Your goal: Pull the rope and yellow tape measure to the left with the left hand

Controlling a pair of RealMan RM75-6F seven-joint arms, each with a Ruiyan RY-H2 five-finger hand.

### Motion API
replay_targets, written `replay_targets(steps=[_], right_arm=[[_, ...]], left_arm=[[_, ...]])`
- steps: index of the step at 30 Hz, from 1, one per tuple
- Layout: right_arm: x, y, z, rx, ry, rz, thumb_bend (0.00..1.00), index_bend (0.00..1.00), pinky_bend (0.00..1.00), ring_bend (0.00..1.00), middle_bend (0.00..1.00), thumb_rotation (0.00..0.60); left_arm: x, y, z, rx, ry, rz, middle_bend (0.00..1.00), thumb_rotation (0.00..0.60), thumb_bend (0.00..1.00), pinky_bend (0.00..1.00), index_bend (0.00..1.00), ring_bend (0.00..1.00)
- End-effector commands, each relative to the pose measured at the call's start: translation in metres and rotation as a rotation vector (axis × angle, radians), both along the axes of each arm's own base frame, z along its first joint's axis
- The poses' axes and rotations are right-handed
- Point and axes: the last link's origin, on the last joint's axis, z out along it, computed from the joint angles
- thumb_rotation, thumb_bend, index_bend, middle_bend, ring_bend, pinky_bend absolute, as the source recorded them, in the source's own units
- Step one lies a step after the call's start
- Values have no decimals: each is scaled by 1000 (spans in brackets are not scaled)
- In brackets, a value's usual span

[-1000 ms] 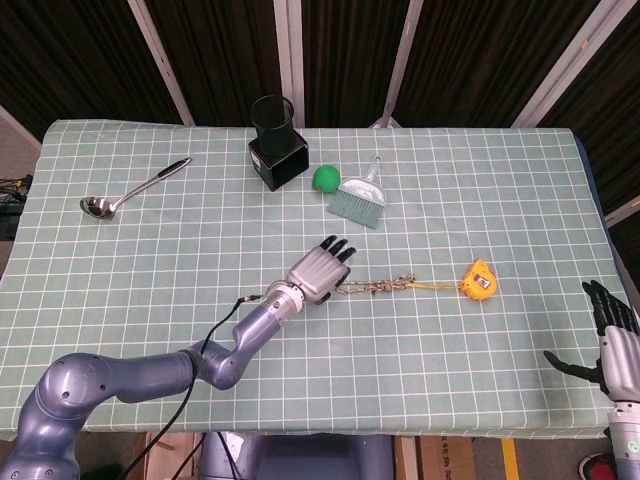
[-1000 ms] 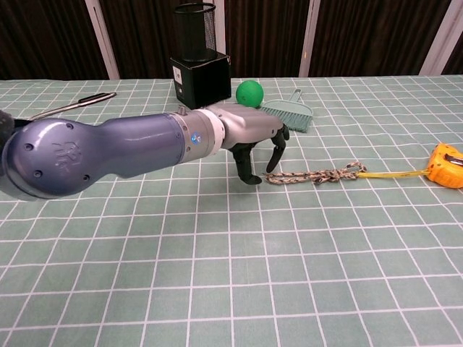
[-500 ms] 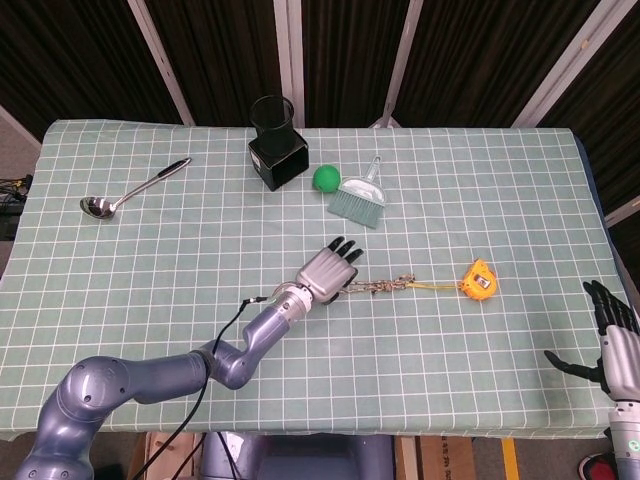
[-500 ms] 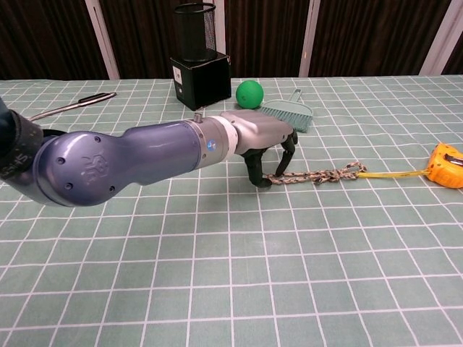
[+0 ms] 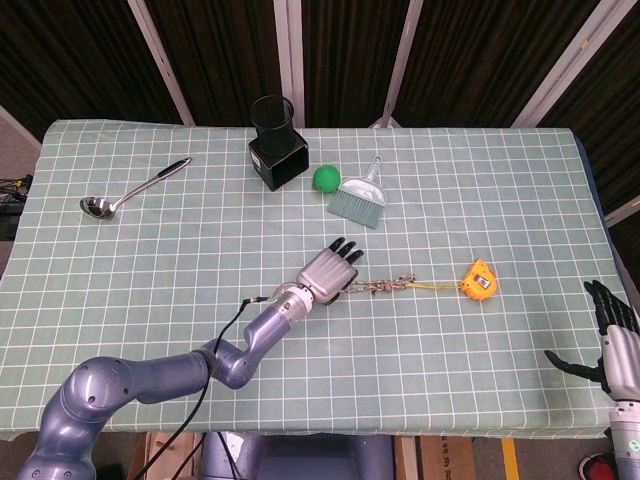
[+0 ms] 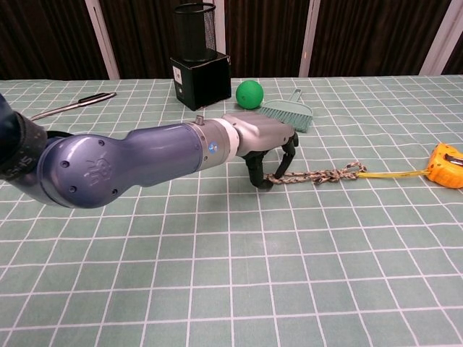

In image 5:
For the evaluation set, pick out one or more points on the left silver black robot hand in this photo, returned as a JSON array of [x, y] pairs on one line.
[[330, 277]]

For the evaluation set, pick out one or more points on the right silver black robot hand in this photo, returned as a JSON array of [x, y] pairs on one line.
[[617, 345]]

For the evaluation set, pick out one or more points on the yellow tape measure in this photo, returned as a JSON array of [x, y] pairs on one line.
[[481, 281]]

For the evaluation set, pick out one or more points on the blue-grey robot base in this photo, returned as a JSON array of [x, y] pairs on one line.
[[300, 457]]

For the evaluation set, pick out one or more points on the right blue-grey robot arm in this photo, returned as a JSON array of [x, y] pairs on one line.
[[625, 440]]

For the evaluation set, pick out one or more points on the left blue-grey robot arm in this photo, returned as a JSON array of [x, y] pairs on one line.
[[150, 385]]

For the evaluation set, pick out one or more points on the small teal hand brush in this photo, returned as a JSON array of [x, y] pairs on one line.
[[361, 197]]

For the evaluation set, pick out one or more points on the green ball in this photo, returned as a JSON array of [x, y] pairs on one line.
[[326, 179]]

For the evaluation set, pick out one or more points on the red black round object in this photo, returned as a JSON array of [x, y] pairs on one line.
[[592, 467]]

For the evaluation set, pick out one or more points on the black open box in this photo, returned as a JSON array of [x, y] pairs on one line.
[[279, 162]]

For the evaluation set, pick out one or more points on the green checkered tablecloth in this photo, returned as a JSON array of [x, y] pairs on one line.
[[450, 360]]

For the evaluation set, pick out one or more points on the black cylindrical cup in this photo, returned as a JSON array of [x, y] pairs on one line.
[[272, 127]]

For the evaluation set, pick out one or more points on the brown cardboard box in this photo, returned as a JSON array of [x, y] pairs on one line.
[[445, 457]]

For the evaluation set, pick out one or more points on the stainless steel ladle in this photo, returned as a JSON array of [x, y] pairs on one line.
[[130, 192]]

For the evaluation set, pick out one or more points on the beige cardboard piece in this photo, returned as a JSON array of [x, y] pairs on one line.
[[167, 456]]

